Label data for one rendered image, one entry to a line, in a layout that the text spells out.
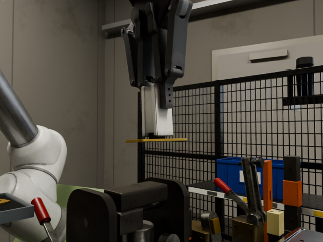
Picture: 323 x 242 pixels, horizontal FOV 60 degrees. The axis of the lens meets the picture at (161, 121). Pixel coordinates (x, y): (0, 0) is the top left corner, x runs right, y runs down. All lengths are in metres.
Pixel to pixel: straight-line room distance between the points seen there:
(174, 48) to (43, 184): 0.75
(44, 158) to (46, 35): 2.51
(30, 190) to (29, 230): 0.13
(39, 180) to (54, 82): 2.46
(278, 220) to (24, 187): 0.73
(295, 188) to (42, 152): 0.86
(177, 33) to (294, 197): 0.80
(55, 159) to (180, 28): 0.80
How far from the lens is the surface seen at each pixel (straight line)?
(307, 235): 0.91
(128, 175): 3.75
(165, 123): 0.37
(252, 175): 0.77
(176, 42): 0.36
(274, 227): 0.86
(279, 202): 1.13
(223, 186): 0.82
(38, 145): 1.03
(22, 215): 0.51
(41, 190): 1.00
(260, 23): 3.22
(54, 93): 3.38
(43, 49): 3.37
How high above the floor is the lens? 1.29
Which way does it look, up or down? 2 degrees up
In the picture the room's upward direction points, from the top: straight up
